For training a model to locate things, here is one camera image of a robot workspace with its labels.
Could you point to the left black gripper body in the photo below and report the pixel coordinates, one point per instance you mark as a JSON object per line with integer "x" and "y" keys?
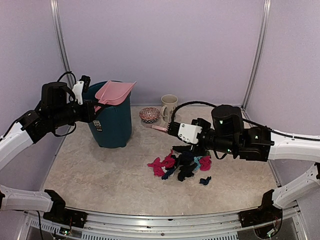
{"x": 86, "y": 116}

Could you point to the aluminium corner post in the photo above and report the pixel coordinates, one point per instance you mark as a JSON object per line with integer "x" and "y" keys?
{"x": 258, "y": 53}
{"x": 57, "y": 24}

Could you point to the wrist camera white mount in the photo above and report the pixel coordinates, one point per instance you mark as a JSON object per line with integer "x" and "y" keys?
{"x": 189, "y": 133}
{"x": 81, "y": 86}

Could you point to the pile of coloured scraps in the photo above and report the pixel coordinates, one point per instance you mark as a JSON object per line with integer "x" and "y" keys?
{"x": 182, "y": 160}

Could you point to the dark blue scrap right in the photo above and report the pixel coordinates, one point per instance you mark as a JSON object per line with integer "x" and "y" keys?
{"x": 205, "y": 181}

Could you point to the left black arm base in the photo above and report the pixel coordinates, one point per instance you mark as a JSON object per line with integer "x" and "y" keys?
{"x": 62, "y": 215}

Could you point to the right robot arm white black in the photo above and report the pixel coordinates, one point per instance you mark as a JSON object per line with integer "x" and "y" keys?
{"x": 231, "y": 134}

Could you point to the teal plastic bucket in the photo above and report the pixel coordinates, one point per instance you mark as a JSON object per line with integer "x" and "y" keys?
{"x": 113, "y": 126}

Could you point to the pink dustpan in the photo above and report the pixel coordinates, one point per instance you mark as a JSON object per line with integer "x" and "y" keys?
{"x": 111, "y": 93}

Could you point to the left aluminium corner post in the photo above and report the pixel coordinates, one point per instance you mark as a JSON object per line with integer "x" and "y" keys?
{"x": 57, "y": 24}

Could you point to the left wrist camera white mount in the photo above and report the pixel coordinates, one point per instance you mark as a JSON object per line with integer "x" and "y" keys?
{"x": 81, "y": 86}

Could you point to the right aluminium corner post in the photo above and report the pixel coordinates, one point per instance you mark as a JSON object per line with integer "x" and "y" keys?
{"x": 258, "y": 53}

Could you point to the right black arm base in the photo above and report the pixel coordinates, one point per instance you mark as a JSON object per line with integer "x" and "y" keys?
{"x": 264, "y": 213}

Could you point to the aluminium front rail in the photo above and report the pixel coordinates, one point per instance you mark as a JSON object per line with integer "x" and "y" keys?
{"x": 111, "y": 226}

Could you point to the patterned small bowl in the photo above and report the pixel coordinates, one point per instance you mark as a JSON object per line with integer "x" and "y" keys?
{"x": 149, "y": 115}

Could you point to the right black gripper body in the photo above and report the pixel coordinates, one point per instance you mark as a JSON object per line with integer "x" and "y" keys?
{"x": 198, "y": 152}

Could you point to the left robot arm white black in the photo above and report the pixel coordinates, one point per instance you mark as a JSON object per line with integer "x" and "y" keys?
{"x": 59, "y": 106}

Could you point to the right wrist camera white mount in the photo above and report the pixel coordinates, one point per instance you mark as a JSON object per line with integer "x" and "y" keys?
{"x": 189, "y": 133}

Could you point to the pink hand brush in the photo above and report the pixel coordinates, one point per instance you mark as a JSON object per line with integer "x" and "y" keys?
{"x": 159, "y": 128}

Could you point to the beige ceramic mug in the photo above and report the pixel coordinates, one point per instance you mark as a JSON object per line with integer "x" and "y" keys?
{"x": 168, "y": 104}

